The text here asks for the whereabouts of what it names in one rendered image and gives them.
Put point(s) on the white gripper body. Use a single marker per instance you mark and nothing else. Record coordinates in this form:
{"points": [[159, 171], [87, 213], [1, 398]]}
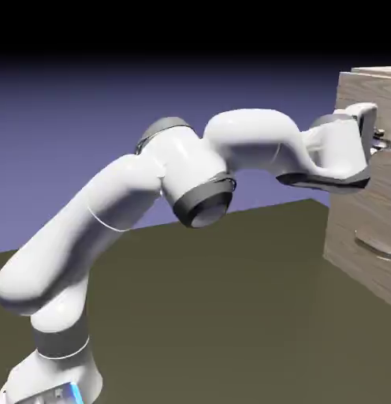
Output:
{"points": [[364, 109]]}

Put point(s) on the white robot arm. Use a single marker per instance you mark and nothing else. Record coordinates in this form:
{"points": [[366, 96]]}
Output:
{"points": [[126, 195]]}

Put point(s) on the small wood drawer front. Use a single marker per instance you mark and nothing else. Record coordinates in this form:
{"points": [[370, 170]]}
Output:
{"points": [[386, 98]]}

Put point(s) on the large wood drawer front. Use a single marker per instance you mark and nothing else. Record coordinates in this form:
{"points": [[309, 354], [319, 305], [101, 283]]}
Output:
{"points": [[343, 221]]}

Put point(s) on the light wood cabinet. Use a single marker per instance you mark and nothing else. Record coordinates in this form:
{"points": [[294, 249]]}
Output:
{"points": [[343, 227]]}

